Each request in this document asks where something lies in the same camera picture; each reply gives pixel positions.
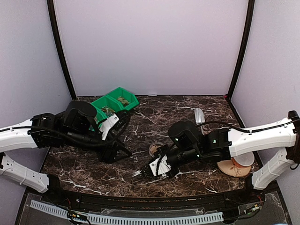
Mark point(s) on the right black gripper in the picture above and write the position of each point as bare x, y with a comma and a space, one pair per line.
158, 153

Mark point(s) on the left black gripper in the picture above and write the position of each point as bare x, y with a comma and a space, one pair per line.
108, 157

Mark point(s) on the clear plastic cup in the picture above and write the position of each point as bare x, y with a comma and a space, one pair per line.
154, 148

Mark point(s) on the green bin mixed candies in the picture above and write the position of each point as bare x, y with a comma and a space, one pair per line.
105, 107

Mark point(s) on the metal scoop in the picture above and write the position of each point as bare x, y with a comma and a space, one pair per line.
199, 116

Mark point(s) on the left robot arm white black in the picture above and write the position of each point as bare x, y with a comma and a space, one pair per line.
81, 125

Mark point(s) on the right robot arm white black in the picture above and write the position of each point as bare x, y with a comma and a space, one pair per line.
190, 144

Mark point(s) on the beige floral plate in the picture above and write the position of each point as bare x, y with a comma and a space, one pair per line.
229, 168

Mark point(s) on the white orange bowl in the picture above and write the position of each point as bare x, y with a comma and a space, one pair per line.
245, 160

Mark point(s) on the white slotted cable duct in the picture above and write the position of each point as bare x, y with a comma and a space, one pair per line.
98, 219

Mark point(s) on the black front rail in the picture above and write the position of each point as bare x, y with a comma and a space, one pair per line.
182, 192

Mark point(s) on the left black frame post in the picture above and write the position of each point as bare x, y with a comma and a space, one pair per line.
59, 48

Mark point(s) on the black frame post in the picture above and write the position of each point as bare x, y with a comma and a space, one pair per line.
242, 50
59, 48

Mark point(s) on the right black frame post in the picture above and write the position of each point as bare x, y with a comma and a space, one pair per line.
242, 50

